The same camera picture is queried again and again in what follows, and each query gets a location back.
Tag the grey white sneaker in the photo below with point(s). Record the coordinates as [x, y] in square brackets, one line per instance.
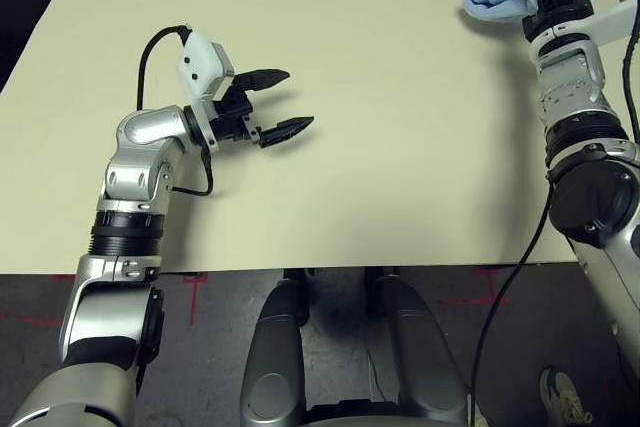
[562, 397]

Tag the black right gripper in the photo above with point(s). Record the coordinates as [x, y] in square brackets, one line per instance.
[560, 12]

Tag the dark grey robot left leg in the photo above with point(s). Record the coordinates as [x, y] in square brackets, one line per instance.
[275, 347]

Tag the red floor tape line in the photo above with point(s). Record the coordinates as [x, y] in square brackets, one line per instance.
[40, 320]

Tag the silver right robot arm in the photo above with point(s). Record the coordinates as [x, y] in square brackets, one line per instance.
[575, 97]

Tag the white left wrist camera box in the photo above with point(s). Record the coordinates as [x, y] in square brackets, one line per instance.
[200, 64]

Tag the black foam floor mat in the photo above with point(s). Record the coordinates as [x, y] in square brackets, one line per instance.
[25, 7]

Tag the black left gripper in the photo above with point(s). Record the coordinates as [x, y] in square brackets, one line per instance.
[232, 117]

